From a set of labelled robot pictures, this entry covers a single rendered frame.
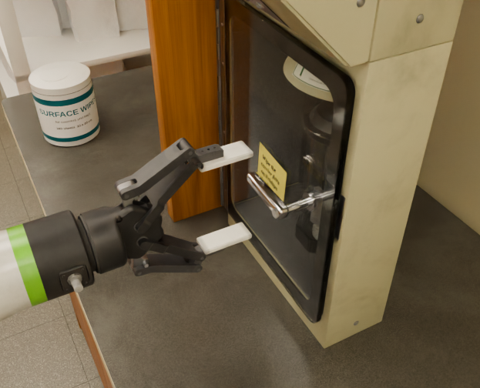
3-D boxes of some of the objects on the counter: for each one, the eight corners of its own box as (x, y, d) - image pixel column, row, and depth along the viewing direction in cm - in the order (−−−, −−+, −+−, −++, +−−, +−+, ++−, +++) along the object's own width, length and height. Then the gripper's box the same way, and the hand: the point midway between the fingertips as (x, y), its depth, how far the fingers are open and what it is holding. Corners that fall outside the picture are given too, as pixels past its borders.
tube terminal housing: (335, 184, 116) (404, -320, 67) (448, 290, 94) (675, -347, 45) (227, 222, 107) (216, -328, 58) (324, 349, 85) (440, -367, 36)
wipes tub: (91, 112, 138) (80, 55, 129) (108, 138, 129) (97, 79, 120) (38, 125, 133) (22, 68, 124) (51, 153, 124) (35, 93, 115)
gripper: (111, 335, 71) (259, 275, 79) (74, 178, 55) (263, 123, 63) (93, 294, 76) (234, 242, 84) (55, 140, 60) (233, 94, 68)
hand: (240, 194), depth 73 cm, fingers open, 13 cm apart
